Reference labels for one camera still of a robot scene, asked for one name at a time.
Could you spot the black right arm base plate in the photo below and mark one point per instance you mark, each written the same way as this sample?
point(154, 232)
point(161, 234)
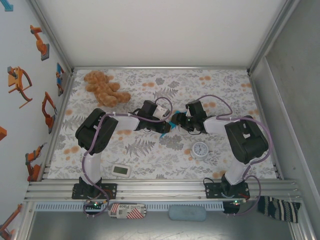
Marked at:
point(211, 191)

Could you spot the floral print table mat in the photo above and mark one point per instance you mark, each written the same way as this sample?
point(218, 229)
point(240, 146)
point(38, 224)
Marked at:
point(160, 160)

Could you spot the white round alarm clock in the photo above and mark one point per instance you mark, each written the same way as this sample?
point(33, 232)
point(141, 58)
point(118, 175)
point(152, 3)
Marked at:
point(200, 149)

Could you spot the orange claw machine wall sticker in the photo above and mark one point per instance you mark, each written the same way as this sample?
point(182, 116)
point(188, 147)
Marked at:
point(16, 80)

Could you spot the brown plush teddy bear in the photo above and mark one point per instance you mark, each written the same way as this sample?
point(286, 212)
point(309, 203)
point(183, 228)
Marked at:
point(105, 87)

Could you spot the black white striped sock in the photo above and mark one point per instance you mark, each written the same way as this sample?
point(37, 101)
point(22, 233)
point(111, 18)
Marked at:
point(277, 208)

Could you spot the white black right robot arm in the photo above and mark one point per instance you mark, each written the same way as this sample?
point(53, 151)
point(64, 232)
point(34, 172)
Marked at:
point(246, 137)

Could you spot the orange block wall sticker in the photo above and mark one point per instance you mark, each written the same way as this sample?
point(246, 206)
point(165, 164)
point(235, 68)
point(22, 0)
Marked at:
point(2, 133)

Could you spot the blue cloth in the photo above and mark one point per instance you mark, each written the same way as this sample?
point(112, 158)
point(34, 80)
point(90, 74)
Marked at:
point(175, 117)

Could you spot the small green-lit circuit board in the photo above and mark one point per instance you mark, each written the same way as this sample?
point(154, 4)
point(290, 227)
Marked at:
point(237, 202)
point(95, 204)

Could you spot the white digital timer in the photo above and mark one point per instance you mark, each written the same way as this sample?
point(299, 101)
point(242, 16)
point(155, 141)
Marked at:
point(120, 170)

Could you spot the aluminium profile frame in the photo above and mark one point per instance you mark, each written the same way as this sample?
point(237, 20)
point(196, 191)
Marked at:
point(160, 190)

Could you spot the red white striped pouch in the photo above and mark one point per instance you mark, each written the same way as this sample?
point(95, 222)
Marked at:
point(127, 211)

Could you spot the blue orange machine wall sticker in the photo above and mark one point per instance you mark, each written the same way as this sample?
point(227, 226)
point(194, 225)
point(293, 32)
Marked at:
point(60, 75)

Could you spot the grey blue sponge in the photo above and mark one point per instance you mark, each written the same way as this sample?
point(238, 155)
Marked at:
point(187, 213)

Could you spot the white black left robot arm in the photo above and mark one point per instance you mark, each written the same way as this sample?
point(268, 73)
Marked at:
point(96, 130)

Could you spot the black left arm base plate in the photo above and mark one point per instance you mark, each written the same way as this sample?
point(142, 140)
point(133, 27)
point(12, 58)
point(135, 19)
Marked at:
point(112, 191)

